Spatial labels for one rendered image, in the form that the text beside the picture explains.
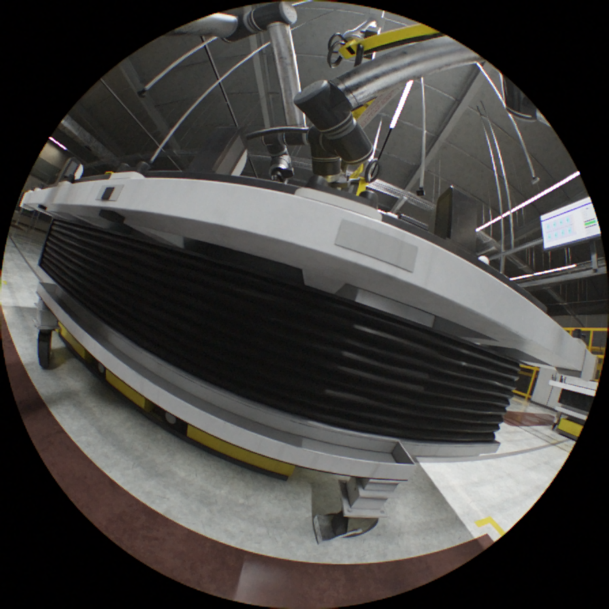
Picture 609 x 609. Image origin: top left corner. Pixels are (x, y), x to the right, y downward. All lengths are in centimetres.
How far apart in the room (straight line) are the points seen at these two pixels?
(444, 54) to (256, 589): 139
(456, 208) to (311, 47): 1005
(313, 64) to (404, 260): 1037
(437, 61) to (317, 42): 956
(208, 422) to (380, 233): 48
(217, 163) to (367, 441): 75
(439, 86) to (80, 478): 1087
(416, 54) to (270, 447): 98
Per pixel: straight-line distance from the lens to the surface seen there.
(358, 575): 84
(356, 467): 54
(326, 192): 29
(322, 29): 1003
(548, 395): 940
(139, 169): 49
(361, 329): 55
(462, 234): 41
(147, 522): 78
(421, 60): 68
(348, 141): 65
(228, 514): 83
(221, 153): 43
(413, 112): 1071
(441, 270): 29
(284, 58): 119
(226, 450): 94
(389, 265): 26
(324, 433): 62
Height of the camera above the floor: 70
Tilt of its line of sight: 2 degrees up
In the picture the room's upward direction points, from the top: 18 degrees clockwise
